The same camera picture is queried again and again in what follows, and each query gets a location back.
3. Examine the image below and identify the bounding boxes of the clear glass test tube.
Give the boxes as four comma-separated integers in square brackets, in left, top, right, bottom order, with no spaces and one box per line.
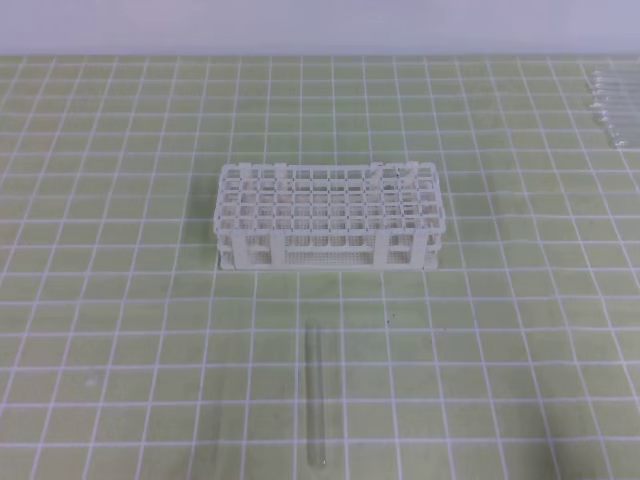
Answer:
[304,325,327,468]

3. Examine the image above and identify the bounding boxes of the white plastic test tube rack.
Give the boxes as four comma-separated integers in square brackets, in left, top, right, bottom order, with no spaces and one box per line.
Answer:
[213,162,446,270]

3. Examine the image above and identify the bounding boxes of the green grid tablecloth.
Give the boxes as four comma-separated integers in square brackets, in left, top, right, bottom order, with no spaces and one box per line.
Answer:
[1,56,639,479]

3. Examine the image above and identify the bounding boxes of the spare clear test tubes pile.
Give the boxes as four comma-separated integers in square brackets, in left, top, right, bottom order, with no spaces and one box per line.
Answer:
[589,66,639,150]

